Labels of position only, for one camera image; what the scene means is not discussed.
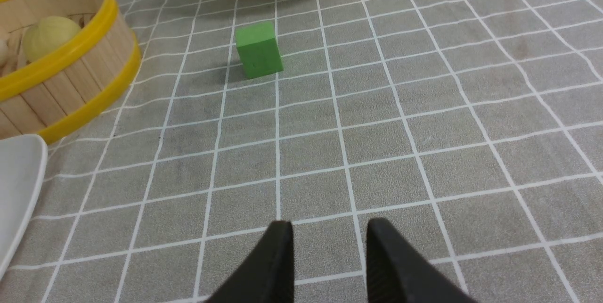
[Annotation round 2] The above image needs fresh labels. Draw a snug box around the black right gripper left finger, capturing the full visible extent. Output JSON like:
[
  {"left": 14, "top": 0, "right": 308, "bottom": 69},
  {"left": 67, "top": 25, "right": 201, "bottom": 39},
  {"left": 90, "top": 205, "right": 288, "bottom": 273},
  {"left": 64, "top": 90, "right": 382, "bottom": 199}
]
[{"left": 206, "top": 220, "right": 295, "bottom": 303}]

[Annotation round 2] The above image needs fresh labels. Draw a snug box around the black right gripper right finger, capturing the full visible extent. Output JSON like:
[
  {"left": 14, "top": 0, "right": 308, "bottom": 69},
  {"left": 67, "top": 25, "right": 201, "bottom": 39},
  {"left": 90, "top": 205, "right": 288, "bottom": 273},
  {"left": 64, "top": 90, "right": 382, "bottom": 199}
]
[{"left": 366, "top": 218, "right": 475, "bottom": 303}]

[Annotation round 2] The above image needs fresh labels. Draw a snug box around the yellow-green steamed bun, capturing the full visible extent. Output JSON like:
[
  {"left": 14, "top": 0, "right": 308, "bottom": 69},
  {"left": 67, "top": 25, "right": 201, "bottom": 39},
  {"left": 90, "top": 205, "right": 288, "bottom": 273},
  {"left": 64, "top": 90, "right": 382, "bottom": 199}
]
[{"left": 21, "top": 16, "right": 81, "bottom": 63}]

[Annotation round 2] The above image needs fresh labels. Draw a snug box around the beige steamed bun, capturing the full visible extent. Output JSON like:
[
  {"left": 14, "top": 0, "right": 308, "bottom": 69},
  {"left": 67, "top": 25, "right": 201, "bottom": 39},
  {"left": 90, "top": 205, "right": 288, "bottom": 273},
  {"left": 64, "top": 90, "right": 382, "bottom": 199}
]
[{"left": 0, "top": 37, "right": 9, "bottom": 68}]

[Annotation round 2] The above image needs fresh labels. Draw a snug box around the white square plate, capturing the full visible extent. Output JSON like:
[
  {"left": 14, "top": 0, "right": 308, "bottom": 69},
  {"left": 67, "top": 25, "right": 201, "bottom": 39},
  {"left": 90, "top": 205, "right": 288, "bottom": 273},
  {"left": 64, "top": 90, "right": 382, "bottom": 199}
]
[{"left": 0, "top": 134, "right": 48, "bottom": 277}]

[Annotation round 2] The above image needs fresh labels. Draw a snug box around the grey checked tablecloth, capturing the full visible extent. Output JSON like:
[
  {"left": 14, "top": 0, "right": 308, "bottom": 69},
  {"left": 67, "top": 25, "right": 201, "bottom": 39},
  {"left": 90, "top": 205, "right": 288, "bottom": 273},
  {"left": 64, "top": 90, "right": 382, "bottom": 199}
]
[{"left": 1, "top": 0, "right": 603, "bottom": 303}]

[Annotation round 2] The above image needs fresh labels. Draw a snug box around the green cube block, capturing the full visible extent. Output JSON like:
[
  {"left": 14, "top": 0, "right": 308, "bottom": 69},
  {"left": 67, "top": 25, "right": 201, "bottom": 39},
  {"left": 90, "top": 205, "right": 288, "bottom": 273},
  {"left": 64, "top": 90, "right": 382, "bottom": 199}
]
[{"left": 235, "top": 21, "right": 284, "bottom": 79}]

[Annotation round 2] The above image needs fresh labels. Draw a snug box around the bamboo steamer basket yellow rim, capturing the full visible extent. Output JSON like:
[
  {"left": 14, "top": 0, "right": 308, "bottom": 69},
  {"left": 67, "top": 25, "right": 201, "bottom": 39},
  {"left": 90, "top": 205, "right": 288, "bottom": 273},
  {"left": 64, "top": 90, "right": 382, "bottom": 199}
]
[{"left": 0, "top": 0, "right": 141, "bottom": 144}]

